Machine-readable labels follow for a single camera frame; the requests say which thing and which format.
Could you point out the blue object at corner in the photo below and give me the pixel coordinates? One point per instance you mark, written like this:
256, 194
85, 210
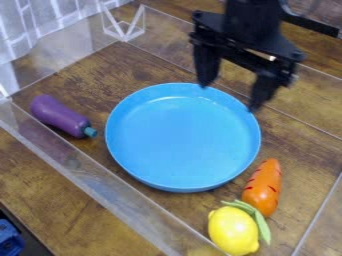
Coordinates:
11, 240

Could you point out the yellow toy lemon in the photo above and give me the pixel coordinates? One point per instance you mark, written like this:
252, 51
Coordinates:
233, 231

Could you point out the blue round plate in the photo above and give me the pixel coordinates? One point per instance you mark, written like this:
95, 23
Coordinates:
182, 138

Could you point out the orange toy carrot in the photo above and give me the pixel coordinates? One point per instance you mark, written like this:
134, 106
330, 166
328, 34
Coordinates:
260, 197

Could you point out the clear acrylic enclosure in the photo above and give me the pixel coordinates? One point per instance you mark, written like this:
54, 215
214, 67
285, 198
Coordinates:
70, 193

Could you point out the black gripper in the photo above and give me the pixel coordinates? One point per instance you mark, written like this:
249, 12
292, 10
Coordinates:
245, 36

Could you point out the purple toy eggplant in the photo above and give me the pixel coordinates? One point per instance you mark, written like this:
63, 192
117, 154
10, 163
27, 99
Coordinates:
54, 113

